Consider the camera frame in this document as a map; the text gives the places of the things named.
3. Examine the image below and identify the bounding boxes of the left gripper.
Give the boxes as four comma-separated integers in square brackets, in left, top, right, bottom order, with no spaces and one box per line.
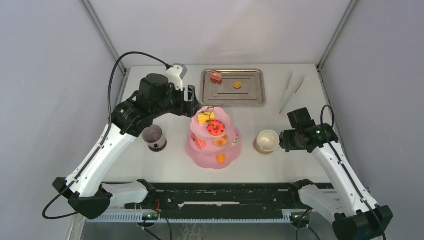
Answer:
[150,80,201,119]

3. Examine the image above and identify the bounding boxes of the yellow cake slice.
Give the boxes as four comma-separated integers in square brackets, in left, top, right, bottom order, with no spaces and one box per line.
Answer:
[197,111,216,125]

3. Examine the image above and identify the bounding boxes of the red layered cake slice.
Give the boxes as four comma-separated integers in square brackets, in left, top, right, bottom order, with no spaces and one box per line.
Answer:
[193,135,206,149]

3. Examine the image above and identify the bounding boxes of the black cup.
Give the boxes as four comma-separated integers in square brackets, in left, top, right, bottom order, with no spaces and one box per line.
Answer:
[256,129,280,154]

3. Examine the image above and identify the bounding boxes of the stainless steel food tongs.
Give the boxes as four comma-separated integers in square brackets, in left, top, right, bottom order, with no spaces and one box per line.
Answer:
[279,71,307,114]

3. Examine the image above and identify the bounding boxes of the pink three-tier cake stand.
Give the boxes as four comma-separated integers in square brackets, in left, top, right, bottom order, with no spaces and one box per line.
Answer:
[186,106,242,170]

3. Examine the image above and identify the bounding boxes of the mauve cup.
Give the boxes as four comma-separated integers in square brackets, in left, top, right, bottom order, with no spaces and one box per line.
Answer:
[142,125,167,148]

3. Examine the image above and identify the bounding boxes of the round golden bread bun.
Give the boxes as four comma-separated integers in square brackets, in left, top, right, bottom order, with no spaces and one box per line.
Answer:
[213,135,229,148]

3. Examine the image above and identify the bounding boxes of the white donut with chocolate drizzle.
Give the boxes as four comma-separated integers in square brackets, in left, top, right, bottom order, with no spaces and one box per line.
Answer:
[231,135,239,147]

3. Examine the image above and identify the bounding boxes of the orange fish-shaped cake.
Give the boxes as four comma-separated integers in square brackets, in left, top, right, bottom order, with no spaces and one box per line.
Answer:
[216,154,226,164]

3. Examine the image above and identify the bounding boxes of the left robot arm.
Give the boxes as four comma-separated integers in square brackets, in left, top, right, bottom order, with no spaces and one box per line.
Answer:
[52,73,201,220]

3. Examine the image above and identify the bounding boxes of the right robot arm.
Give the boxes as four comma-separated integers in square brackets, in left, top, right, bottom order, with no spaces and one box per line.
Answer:
[279,107,393,240]

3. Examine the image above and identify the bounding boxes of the red cake slice with orange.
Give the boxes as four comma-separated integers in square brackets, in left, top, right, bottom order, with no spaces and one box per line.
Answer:
[209,71,223,85]

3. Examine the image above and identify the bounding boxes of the light woven round coaster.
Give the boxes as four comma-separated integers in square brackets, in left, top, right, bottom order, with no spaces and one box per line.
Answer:
[253,139,273,155]

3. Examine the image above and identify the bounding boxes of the round yellow biscuit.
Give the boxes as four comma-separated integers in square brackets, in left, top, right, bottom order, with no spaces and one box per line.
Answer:
[233,81,242,89]

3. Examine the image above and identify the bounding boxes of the dark brown round coaster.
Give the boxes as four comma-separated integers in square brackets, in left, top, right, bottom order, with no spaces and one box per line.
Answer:
[148,145,167,153]

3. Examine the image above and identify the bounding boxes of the stainless steel serving tray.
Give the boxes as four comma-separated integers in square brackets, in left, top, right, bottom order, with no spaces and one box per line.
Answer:
[200,68,266,107]

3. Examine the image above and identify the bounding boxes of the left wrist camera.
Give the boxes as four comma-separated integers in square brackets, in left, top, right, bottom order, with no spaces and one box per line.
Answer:
[164,63,188,92]

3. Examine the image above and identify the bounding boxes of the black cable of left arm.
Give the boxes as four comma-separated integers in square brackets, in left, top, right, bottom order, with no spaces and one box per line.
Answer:
[42,51,173,221]

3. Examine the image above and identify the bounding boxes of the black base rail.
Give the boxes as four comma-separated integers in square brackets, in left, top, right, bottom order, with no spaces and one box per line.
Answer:
[100,182,308,222]

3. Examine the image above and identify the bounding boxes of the right aluminium frame post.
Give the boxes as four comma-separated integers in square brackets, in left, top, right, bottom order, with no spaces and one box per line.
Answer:
[316,0,361,73]

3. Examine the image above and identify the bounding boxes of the aluminium frame post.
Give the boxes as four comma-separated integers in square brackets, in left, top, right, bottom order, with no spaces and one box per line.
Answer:
[79,0,120,62]
[316,0,361,73]

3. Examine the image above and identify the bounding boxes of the left aluminium frame post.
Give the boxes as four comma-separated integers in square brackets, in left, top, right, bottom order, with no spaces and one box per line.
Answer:
[79,0,120,62]

